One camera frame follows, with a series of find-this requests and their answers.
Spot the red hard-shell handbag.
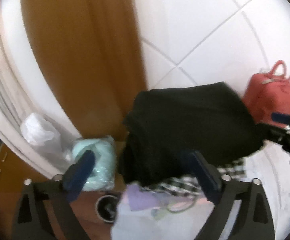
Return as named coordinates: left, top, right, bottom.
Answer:
left=242, top=60, right=290, bottom=127

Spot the floral blue bedsheet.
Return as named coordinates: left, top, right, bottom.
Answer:
left=110, top=139, right=290, bottom=240

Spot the round black container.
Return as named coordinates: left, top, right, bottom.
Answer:
left=95, top=194, right=120, bottom=224

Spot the black t-shirt with print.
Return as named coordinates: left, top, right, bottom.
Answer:
left=118, top=82, right=264, bottom=186

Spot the clear plastic bag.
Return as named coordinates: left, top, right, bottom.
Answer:
left=20, top=112, right=72, bottom=170

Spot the black white checkered cloth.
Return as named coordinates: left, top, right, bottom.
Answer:
left=143, top=158, right=246, bottom=197

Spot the teal wrapped bundle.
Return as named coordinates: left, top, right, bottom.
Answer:
left=72, top=135, right=117, bottom=191

